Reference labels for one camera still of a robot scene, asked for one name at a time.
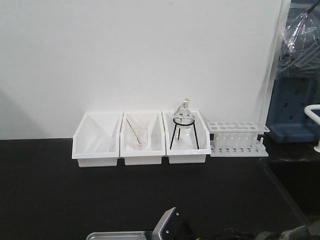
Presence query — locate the silver ribbed gripper finger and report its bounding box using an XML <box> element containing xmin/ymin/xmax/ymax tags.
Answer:
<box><xmin>151</xmin><ymin>207</ymin><xmax>179</xmax><ymax>240</ymax></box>

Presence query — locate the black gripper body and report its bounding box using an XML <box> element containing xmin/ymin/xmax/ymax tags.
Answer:
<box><xmin>166</xmin><ymin>219</ymin><xmax>200</xmax><ymax>240</ymax></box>

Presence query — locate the silver metal tray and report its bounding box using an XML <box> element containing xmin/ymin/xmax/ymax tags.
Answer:
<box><xmin>86</xmin><ymin>230</ymin><xmax>152</xmax><ymax>240</ymax></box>

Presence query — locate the glass beaker in bin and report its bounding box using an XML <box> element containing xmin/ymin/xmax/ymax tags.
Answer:
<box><xmin>126</xmin><ymin>119</ymin><xmax>150</xmax><ymax>150</ymax></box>

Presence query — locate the white storage bin right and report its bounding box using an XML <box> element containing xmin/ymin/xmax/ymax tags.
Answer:
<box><xmin>162</xmin><ymin>111</ymin><xmax>211</xmax><ymax>164</ymax></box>

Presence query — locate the white storage bin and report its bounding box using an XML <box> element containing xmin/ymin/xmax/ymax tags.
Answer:
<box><xmin>120</xmin><ymin>112</ymin><xmax>166</xmax><ymax>166</ymax></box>
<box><xmin>162</xmin><ymin>111</ymin><xmax>211</xmax><ymax>164</ymax></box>
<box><xmin>71</xmin><ymin>112</ymin><xmax>123</xmax><ymax>168</ymax></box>

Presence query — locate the white storage bin middle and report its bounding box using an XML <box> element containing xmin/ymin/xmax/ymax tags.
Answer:
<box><xmin>120</xmin><ymin>112</ymin><xmax>166</xmax><ymax>166</ymax></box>

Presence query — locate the white storage bin left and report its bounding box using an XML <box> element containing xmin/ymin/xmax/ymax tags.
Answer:
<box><xmin>71</xmin><ymin>112</ymin><xmax>123</xmax><ymax>168</ymax></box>

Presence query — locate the round glass flask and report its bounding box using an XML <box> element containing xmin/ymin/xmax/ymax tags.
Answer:
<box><xmin>173</xmin><ymin>98</ymin><xmax>195</xmax><ymax>129</ymax></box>

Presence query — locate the white test tube rack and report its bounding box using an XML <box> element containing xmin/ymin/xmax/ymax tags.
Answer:
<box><xmin>207</xmin><ymin>121</ymin><xmax>270</xmax><ymax>158</ymax></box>

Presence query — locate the glass stirring rod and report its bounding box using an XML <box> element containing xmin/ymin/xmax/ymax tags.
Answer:
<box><xmin>126</xmin><ymin>119</ymin><xmax>144</xmax><ymax>147</ymax></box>

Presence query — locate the blue pegboard drying rack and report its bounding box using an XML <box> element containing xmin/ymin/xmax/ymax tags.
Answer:
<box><xmin>266</xmin><ymin>77</ymin><xmax>320</xmax><ymax>143</ymax></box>

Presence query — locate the white faucet pipe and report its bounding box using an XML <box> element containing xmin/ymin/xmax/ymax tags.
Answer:
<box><xmin>304</xmin><ymin>104</ymin><xmax>320</xmax><ymax>153</ymax></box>

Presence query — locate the clear plastic wrap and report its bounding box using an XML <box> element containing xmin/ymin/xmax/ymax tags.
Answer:
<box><xmin>277</xmin><ymin>0</ymin><xmax>320</xmax><ymax>78</ymax></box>

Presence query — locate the black wire tripod stand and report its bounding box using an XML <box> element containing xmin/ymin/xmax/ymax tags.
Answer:
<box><xmin>169</xmin><ymin>117</ymin><xmax>200</xmax><ymax>150</ymax></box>

